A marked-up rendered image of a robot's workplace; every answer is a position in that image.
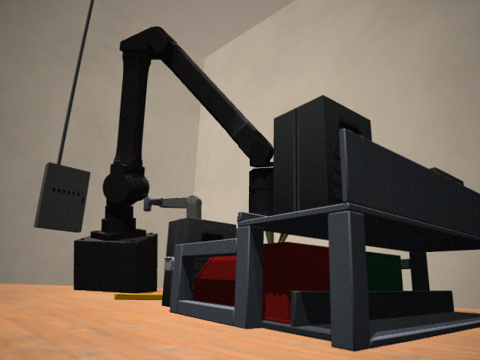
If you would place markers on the green open bin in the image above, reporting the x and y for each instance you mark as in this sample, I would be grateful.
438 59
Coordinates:
384 272

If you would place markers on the yellow bar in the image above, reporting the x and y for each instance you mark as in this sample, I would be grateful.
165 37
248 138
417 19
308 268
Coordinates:
125 296

